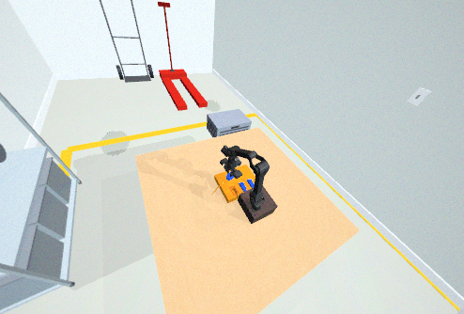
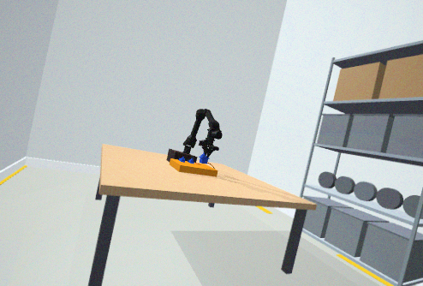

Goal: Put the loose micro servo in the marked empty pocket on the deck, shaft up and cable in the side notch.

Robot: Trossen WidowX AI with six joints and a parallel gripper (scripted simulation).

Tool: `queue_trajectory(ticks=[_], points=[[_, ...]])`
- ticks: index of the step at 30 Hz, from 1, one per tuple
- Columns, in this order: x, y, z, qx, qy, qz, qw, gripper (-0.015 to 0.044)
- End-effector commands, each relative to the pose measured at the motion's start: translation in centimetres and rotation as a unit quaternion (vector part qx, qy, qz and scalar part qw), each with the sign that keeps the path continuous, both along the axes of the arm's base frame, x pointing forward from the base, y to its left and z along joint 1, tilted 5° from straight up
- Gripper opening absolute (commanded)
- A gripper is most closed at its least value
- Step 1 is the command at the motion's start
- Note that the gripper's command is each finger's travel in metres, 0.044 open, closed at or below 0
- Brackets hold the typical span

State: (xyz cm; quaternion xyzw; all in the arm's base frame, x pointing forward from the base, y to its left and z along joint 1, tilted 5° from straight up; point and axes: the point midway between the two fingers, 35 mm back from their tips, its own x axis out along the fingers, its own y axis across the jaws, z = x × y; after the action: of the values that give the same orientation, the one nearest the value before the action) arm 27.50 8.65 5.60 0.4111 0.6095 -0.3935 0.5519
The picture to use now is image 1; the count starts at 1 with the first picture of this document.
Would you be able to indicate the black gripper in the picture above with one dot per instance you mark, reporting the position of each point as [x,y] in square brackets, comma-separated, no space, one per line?
[232,167]

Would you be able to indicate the blue micro servo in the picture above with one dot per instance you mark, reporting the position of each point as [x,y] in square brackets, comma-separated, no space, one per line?
[228,178]

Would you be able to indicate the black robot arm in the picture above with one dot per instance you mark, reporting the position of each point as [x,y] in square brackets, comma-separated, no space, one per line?
[260,170]

